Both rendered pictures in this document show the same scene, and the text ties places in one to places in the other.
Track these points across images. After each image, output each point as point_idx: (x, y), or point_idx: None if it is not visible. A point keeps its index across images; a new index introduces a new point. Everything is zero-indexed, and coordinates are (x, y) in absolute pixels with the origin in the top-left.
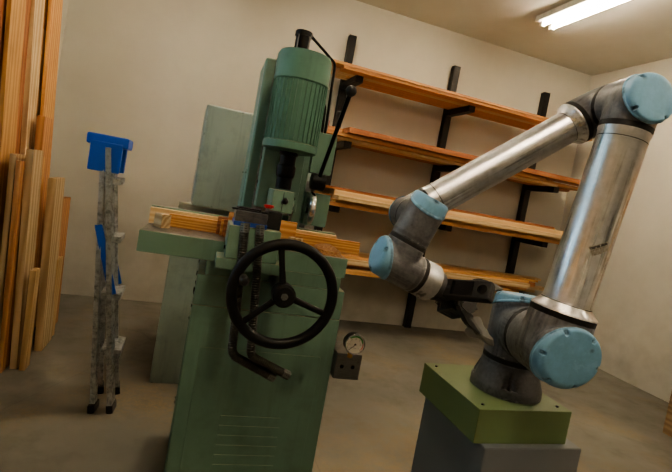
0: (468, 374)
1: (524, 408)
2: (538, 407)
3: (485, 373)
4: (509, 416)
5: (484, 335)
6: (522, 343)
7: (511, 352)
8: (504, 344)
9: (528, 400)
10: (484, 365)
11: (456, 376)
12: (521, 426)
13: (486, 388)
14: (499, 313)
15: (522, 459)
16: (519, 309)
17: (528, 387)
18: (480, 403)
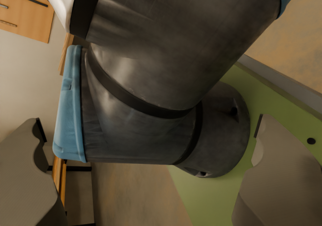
0: (201, 181)
1: (253, 85)
2: (232, 75)
3: (219, 152)
4: (289, 98)
5: (299, 145)
6: (224, 34)
7: (203, 96)
8: (182, 117)
9: (230, 86)
10: (204, 156)
11: (222, 200)
12: (275, 87)
13: (241, 146)
14: (112, 139)
15: (303, 86)
16: (99, 86)
17: (216, 86)
18: (309, 145)
